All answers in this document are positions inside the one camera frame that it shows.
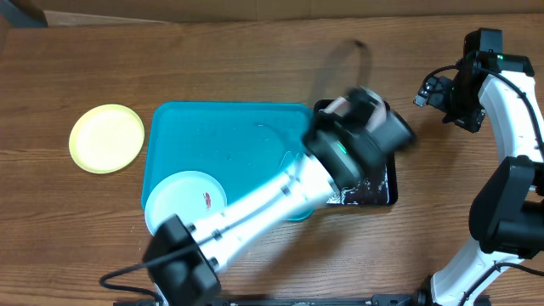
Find light blue round plate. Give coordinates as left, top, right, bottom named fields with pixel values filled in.
left=144, top=171, right=227, bottom=235

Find yellow-green round plate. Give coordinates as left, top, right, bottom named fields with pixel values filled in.
left=69, top=104, right=145, bottom=174

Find white round plate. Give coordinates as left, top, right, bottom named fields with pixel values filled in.
left=323, top=86, right=388, bottom=132

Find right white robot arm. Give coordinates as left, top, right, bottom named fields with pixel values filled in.
left=411, top=49, right=543, bottom=306

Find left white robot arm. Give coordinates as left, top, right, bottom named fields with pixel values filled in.
left=143, top=88, right=395, bottom=305

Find black rectangular water tray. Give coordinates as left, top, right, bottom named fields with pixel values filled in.
left=314, top=99, right=398, bottom=207

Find teal plastic serving tray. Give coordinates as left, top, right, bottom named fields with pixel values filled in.
left=141, top=102, right=312, bottom=209

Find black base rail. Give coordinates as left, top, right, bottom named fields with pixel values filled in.
left=208, top=294, right=411, bottom=306

